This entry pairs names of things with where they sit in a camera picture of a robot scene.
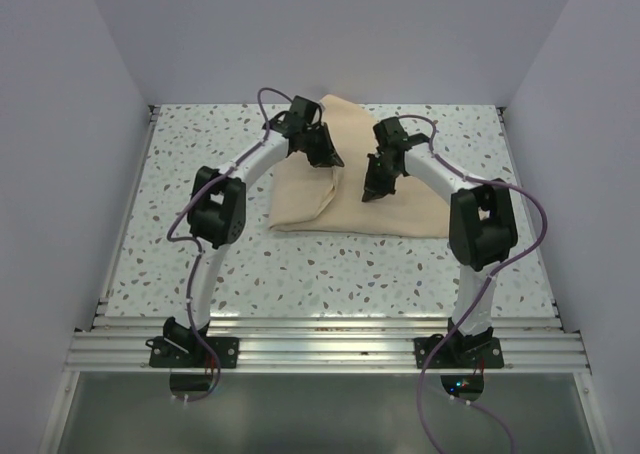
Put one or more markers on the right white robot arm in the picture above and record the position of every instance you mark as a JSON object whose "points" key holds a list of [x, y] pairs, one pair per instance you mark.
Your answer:
{"points": [[482, 232]]}

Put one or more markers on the beige cloth drape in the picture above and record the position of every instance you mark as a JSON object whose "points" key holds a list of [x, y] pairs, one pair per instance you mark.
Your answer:
{"points": [[304, 198]]}

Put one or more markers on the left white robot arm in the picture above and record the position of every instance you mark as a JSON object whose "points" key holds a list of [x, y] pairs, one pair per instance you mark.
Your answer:
{"points": [[215, 218]]}

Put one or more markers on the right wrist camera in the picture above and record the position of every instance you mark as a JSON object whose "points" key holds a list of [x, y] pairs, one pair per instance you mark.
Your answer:
{"points": [[389, 132]]}

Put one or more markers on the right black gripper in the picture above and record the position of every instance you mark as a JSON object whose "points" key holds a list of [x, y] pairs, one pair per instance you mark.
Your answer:
{"points": [[374, 189]]}

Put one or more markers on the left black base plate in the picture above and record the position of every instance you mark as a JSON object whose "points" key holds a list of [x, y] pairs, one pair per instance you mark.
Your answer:
{"points": [[164, 354]]}

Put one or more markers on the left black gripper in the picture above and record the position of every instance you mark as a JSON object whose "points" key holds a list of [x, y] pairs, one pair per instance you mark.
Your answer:
{"points": [[328, 157]]}

